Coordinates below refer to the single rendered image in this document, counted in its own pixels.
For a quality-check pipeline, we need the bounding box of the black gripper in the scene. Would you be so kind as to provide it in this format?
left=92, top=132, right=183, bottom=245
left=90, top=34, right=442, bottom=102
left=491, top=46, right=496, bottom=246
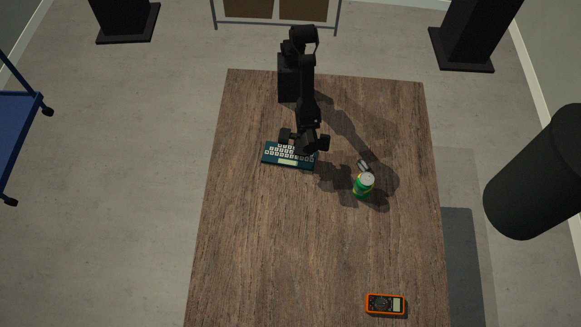
left=278, top=128, right=330, bottom=152

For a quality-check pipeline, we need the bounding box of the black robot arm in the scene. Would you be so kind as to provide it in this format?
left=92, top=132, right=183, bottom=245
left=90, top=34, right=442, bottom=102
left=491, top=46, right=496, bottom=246
left=280, top=24, right=321, bottom=157

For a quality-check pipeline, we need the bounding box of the teal keyboard panel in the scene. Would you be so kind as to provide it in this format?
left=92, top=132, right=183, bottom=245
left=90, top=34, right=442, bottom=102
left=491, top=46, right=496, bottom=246
left=261, top=141, right=317, bottom=171

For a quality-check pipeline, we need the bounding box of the green soda can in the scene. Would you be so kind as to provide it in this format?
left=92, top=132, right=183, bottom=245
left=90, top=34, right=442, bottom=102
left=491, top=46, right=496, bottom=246
left=352, top=172, right=375, bottom=200

